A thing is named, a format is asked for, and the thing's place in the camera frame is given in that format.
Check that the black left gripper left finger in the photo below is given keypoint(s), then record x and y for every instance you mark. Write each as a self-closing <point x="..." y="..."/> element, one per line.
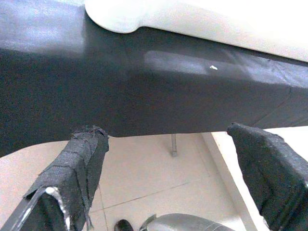
<point x="72" y="173"/>

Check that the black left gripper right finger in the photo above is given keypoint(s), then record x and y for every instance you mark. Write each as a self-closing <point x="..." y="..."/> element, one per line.
<point x="272" y="173"/>

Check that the white children table top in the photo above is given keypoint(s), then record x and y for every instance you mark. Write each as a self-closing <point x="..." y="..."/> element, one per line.
<point x="216" y="21"/>

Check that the black robot foot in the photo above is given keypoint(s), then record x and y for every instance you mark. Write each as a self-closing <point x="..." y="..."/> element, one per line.
<point x="124" y="226"/>

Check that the black tablecloth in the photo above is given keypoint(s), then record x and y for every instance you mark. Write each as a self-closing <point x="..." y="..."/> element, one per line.
<point x="120" y="96"/>

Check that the grey robot leg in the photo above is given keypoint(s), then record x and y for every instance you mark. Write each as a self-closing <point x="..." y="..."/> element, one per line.
<point x="187" y="222"/>

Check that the grey metal table frame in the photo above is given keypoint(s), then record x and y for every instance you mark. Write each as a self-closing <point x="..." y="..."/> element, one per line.
<point x="174" y="144"/>

